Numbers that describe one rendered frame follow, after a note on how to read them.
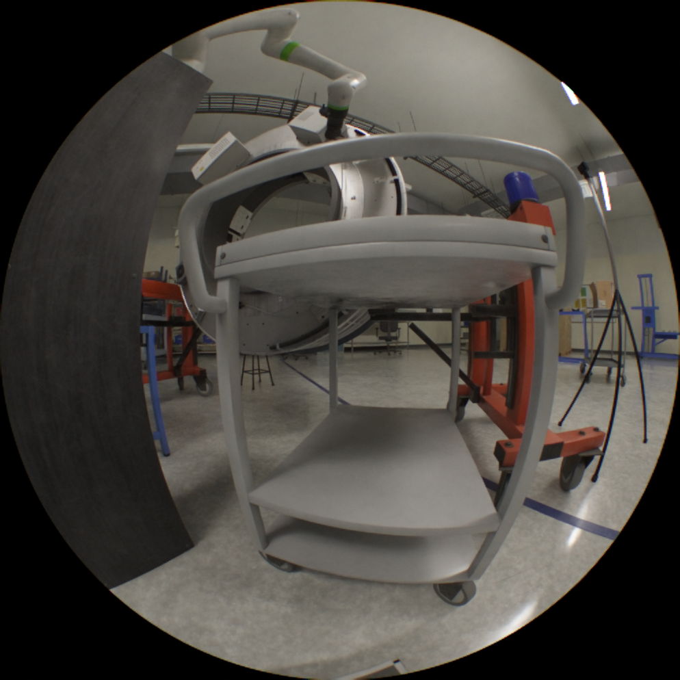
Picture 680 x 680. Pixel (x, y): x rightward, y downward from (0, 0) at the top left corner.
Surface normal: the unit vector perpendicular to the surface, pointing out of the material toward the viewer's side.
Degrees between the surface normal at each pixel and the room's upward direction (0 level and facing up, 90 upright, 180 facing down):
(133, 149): 90
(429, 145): 139
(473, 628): 0
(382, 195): 90
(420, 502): 0
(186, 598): 0
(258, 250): 90
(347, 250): 90
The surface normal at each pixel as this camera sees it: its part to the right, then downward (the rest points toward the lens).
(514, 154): -0.18, 0.78
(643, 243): -0.91, 0.02
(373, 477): 0.00, -1.00
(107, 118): 0.90, 0.01
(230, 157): 0.56, 0.82
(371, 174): -0.27, 0.04
